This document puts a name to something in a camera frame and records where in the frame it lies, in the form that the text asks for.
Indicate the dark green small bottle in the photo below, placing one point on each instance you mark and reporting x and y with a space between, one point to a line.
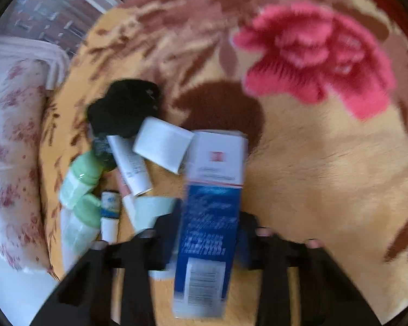
102 151

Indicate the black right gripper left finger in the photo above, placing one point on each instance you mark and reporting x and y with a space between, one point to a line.
84 296

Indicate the green pump lotion bottle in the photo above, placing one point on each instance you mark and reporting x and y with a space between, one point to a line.
81 227

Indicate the blue white medicine box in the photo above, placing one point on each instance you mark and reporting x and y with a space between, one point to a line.
215 171

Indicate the yellow floral fleece blanket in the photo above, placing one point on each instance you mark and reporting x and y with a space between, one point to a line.
319 87

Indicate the black sock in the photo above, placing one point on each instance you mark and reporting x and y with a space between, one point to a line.
124 107

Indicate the window with white frame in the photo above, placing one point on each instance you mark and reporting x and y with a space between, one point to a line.
64 23

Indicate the pale green paper piece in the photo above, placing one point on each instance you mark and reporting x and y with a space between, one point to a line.
146 210

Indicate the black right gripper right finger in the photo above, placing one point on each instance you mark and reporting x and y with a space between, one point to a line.
299 285

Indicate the white pink floral pillow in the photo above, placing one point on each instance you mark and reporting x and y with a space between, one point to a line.
22 99

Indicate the green cap lotion bottle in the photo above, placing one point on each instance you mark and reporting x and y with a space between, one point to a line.
81 178

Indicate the small blue white bottle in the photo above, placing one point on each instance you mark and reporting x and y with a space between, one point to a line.
110 213

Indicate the pink white thin tube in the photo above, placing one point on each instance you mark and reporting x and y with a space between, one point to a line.
126 196

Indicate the white charger plug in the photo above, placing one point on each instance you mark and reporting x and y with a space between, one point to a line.
162 143

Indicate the white squeeze tube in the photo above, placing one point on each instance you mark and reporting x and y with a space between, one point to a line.
131 165

